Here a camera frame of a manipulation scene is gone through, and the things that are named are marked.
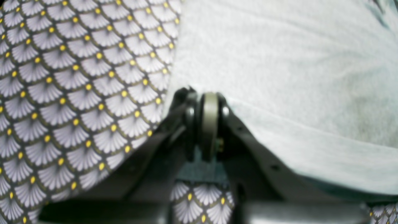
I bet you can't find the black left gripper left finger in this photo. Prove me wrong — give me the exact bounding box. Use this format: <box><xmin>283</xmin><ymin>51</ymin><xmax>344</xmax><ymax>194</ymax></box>
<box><xmin>39</xmin><ymin>88</ymin><xmax>198</xmax><ymax>224</ymax></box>

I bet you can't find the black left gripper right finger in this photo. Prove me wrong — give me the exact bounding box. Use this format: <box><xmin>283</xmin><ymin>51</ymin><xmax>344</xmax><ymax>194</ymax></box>
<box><xmin>199</xmin><ymin>92</ymin><xmax>370</xmax><ymax>224</ymax></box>

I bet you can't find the grey T-shirt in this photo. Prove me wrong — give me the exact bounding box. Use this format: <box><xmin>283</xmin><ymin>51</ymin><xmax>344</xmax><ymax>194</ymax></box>
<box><xmin>163</xmin><ymin>0</ymin><xmax>398</xmax><ymax>195</ymax></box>

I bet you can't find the fan-patterned tablecloth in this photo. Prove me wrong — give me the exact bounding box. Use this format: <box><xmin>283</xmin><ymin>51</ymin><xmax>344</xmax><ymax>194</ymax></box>
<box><xmin>1</xmin><ymin>0</ymin><xmax>397</xmax><ymax>224</ymax></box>

